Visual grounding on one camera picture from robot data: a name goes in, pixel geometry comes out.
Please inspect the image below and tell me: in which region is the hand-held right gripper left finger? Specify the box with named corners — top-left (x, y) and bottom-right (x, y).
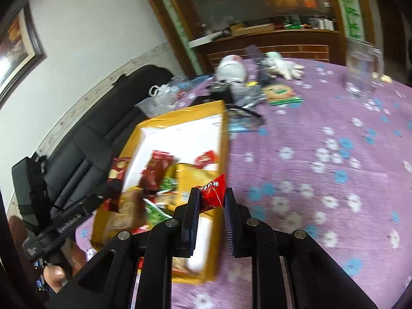
top-left (45, 187), bottom-right (203, 309)

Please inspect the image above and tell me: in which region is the black cable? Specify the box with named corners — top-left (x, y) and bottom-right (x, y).
top-left (227, 105), bottom-right (266, 124)

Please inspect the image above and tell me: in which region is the wooden cabinet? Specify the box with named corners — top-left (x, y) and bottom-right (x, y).
top-left (137, 0), bottom-right (375, 74)

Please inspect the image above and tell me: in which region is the green biscuit packet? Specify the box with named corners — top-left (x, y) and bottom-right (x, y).
top-left (261, 84), bottom-right (304, 106)

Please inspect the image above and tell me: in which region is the black charger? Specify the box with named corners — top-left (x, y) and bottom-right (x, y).
top-left (209, 84), bottom-right (234, 104)

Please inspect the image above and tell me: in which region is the white glove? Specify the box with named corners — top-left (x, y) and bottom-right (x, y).
top-left (264, 51), bottom-right (306, 80)

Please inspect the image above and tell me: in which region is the framed wall picture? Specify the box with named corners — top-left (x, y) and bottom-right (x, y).
top-left (0, 2), bottom-right (47, 107)

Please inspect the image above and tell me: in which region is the clear plastic bag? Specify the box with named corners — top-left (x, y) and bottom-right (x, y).
top-left (134, 75), bottom-right (194, 116)

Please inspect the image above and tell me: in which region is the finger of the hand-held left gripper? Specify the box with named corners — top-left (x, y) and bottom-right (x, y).
top-left (87, 182), bottom-right (111, 214)

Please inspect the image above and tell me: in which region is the silver plastic bag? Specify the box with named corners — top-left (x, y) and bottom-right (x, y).
top-left (232, 82), bottom-right (266, 108)

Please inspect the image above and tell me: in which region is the clear glass pitcher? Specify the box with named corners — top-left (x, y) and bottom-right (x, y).
top-left (344, 37), bottom-right (385, 102)

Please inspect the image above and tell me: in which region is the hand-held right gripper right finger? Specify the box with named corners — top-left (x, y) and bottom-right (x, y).
top-left (224, 187), bottom-right (379, 309)

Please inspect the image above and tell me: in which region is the black bag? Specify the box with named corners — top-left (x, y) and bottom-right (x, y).
top-left (39, 64), bottom-right (176, 213)

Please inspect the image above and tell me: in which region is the yellow cardboard box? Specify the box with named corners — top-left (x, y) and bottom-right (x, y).
top-left (90, 100), bottom-right (230, 285)

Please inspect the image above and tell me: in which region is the person's left hand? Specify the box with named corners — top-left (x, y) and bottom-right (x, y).
top-left (43, 241), bottom-right (88, 293)

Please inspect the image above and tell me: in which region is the white round container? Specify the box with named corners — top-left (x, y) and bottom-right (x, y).
top-left (215, 55), bottom-right (248, 84)

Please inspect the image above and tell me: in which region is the blue flat packet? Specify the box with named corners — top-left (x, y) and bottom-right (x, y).
top-left (230, 121), bottom-right (268, 134)

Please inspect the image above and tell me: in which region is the purple phone stand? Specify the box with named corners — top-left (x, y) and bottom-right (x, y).
top-left (245, 45), bottom-right (268, 78)

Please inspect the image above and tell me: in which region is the bamboo print panel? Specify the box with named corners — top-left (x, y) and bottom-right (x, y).
top-left (330, 0), bottom-right (366, 39)

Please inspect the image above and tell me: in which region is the purple floral tablecloth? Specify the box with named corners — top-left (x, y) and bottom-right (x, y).
top-left (77, 56), bottom-right (412, 309)

